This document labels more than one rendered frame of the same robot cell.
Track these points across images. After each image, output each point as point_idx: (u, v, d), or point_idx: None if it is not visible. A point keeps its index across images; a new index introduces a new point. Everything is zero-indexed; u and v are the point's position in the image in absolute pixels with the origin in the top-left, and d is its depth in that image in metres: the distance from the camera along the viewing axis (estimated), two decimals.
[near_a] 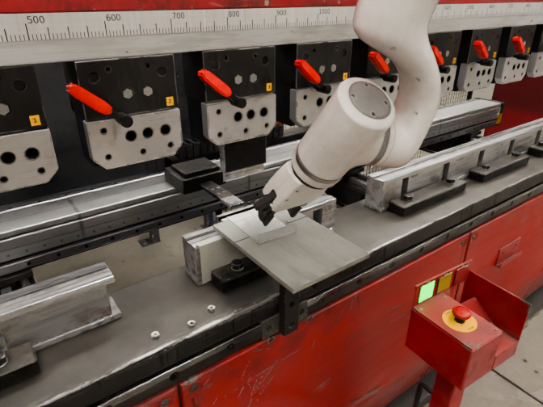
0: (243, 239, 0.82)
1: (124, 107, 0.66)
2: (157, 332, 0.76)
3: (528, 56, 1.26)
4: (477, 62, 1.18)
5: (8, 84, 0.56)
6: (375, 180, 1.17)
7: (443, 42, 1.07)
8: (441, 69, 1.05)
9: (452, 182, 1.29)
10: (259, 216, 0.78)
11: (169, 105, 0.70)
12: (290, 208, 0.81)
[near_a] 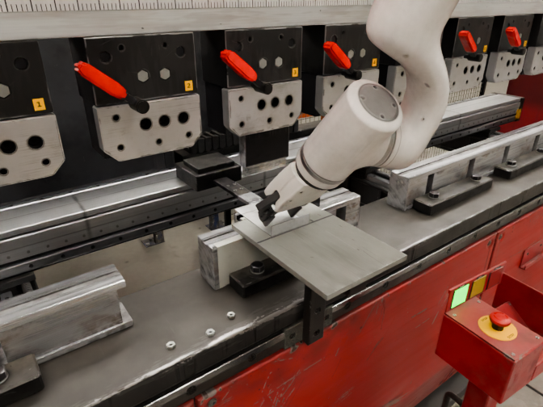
0: (266, 239, 0.75)
1: (138, 91, 0.58)
2: (173, 341, 0.69)
3: None
4: (508, 51, 1.11)
5: (8, 61, 0.49)
6: (399, 177, 1.10)
7: (474, 28, 0.99)
8: (473, 56, 0.98)
9: (478, 179, 1.22)
10: (260, 216, 0.78)
11: (187, 90, 0.63)
12: (289, 208, 0.81)
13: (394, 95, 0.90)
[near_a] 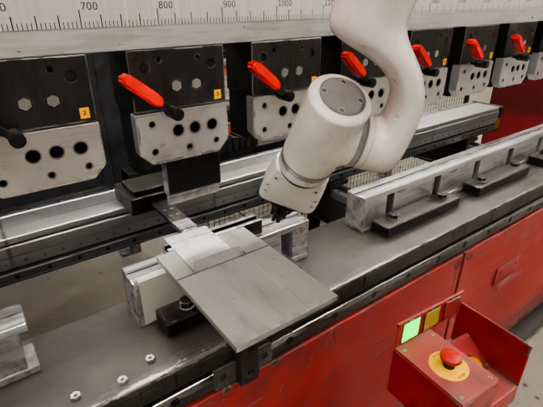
0: (188, 275, 0.69)
1: (20, 121, 0.52)
2: (78, 392, 0.63)
3: (528, 57, 1.12)
4: (472, 64, 1.04)
5: None
6: (355, 197, 1.04)
7: (431, 40, 0.93)
8: (429, 71, 0.92)
9: (444, 198, 1.16)
10: (271, 208, 0.80)
11: (84, 118, 0.56)
12: (279, 212, 0.80)
13: None
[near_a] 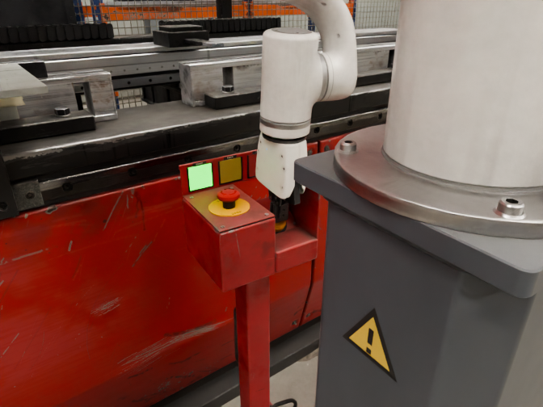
0: None
1: None
2: None
3: None
4: None
5: None
6: (183, 66, 0.98)
7: None
8: None
9: None
10: (282, 216, 0.79)
11: None
12: (279, 212, 0.80)
13: None
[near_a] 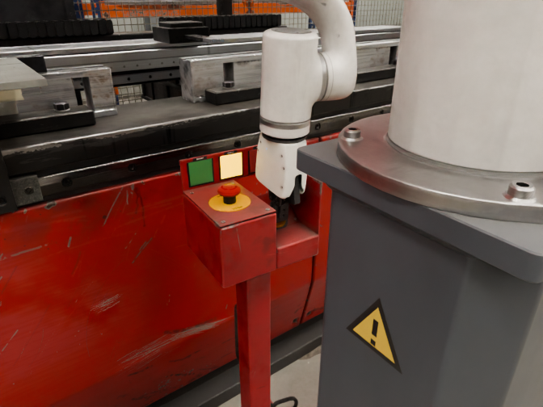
0: None
1: None
2: None
3: None
4: None
5: None
6: (184, 62, 0.97)
7: None
8: None
9: None
10: (282, 216, 0.79)
11: None
12: (279, 212, 0.80)
13: None
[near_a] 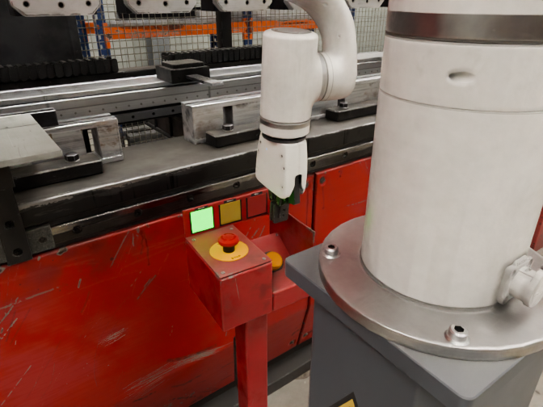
0: None
1: None
2: None
3: None
4: None
5: None
6: (186, 106, 1.03)
7: None
8: None
9: None
10: (282, 216, 0.79)
11: None
12: (279, 212, 0.80)
13: (130, 3, 0.83)
